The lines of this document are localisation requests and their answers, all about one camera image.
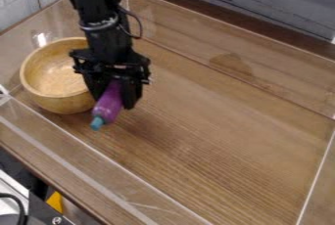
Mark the yellow black device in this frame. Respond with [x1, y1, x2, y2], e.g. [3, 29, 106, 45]
[29, 192, 90, 225]

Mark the brown wooden bowl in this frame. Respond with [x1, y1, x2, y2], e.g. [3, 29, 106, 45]
[21, 37, 94, 114]

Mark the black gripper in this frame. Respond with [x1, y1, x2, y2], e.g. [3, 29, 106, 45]
[70, 27, 151, 110]

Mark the purple toy eggplant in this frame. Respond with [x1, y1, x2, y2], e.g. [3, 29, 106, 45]
[90, 81, 124, 130]

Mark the clear acrylic tray wall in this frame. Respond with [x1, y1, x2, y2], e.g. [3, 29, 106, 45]
[0, 92, 212, 225]

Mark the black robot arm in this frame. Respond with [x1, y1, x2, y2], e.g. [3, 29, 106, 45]
[70, 0, 151, 110]

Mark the black cable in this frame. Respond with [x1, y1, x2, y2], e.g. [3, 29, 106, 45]
[0, 193, 29, 225]

